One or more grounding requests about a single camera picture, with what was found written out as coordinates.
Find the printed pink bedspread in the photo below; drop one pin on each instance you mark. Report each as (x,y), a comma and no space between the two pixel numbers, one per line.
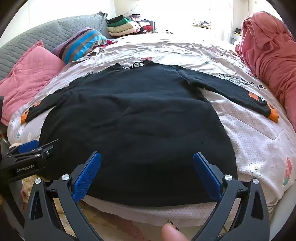
(249,129)

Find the striped pillow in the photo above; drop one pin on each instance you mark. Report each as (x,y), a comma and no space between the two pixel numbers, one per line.
(81,42)

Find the person's right hand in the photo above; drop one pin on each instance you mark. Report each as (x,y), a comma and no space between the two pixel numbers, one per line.
(172,234)

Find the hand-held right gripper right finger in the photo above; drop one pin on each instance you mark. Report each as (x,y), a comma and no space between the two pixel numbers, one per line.
(205,176)

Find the pile of folded clothes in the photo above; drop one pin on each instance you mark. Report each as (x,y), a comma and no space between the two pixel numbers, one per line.
(124,27)

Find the pink quilted pillow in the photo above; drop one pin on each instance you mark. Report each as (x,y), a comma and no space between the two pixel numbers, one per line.
(27,76)

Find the pink crumpled blanket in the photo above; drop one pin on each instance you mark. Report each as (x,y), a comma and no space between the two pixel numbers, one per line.
(268,51)

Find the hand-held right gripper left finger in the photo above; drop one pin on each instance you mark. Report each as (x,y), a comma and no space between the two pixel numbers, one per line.
(89,176)

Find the windowsill clutter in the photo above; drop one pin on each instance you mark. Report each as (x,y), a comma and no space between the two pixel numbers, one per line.
(204,25)

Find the white desk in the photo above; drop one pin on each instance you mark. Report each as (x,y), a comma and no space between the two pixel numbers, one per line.
(236,36)

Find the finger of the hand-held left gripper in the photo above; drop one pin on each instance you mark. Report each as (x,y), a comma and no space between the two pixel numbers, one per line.
(27,146)
(39,151)

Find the grey quilted headboard cover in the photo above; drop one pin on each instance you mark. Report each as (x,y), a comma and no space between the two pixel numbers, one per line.
(46,34)

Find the magenta patterned cloth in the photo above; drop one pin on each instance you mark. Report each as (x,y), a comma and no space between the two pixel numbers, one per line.
(110,42)

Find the black sweater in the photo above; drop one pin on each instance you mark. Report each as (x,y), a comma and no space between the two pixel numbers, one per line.
(138,115)

